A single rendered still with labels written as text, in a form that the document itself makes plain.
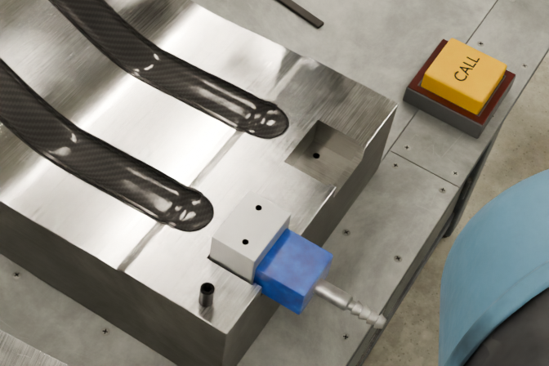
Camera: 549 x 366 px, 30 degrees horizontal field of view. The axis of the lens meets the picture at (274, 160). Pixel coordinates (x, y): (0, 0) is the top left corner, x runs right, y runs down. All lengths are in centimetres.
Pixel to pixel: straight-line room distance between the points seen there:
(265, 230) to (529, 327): 55
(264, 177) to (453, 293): 58
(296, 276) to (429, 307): 110
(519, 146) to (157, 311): 141
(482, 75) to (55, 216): 42
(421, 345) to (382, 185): 88
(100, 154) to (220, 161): 9
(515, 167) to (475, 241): 183
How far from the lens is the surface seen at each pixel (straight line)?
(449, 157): 95
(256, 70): 86
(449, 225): 184
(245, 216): 73
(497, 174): 201
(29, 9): 85
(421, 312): 180
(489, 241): 20
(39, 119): 82
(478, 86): 96
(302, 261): 73
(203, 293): 70
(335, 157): 84
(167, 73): 86
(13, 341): 72
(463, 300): 20
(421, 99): 96
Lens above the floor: 151
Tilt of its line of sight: 52 degrees down
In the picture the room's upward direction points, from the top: 10 degrees clockwise
